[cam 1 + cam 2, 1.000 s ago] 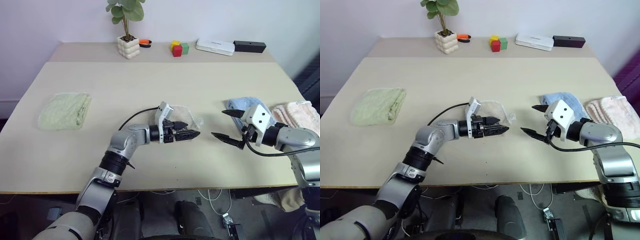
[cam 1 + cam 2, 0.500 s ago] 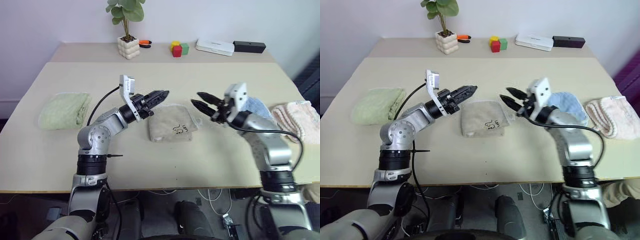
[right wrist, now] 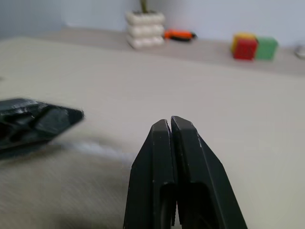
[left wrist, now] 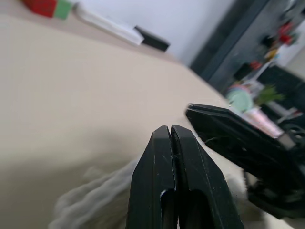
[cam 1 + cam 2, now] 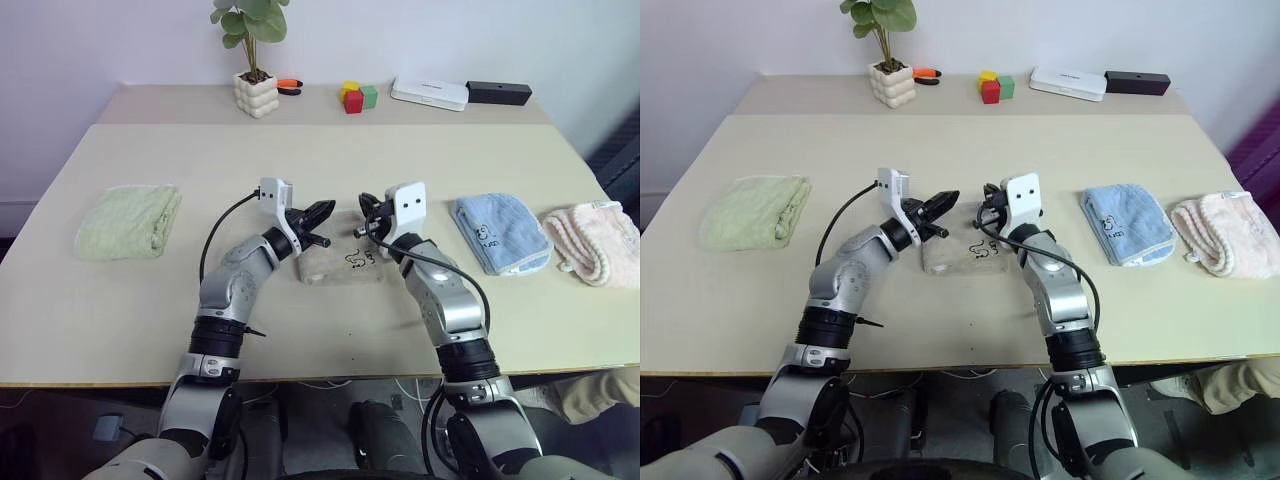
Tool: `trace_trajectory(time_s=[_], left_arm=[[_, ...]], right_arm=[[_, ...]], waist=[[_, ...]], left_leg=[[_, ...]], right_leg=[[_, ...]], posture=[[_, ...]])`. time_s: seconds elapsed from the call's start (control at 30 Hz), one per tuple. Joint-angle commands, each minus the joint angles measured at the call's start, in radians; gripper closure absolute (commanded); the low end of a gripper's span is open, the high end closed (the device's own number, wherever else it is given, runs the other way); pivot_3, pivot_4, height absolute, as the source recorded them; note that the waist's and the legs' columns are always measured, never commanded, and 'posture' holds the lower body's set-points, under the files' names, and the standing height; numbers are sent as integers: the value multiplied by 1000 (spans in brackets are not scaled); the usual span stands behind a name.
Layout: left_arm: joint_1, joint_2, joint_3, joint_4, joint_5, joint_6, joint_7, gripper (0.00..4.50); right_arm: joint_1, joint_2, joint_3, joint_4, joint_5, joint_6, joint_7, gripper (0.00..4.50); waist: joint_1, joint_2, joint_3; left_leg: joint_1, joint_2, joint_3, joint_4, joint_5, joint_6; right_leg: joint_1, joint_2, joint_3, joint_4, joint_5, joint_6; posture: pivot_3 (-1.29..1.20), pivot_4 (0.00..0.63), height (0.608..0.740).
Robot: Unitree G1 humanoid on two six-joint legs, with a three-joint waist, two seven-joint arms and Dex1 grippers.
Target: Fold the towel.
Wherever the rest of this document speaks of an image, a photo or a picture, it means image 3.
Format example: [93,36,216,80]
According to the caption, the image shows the white bubble plant pot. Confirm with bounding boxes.
[125,10,165,50]

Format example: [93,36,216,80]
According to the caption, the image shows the yellow cube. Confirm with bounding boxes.
[230,32,257,53]

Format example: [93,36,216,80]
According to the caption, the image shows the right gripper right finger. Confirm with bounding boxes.
[170,115,249,229]

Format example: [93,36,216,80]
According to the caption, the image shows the green cube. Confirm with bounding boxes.
[254,36,279,60]

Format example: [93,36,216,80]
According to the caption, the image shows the beige towel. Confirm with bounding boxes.
[0,137,135,229]

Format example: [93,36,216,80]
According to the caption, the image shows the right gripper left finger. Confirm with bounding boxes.
[122,118,179,229]

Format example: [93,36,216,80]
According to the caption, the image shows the orange handled pliers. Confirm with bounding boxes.
[163,28,198,43]

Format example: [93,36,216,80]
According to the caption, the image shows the flat white box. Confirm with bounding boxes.
[294,44,305,59]

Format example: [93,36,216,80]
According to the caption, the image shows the red cube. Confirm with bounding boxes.
[233,39,259,62]

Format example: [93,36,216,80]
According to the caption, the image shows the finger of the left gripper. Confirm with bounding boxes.
[0,96,86,161]

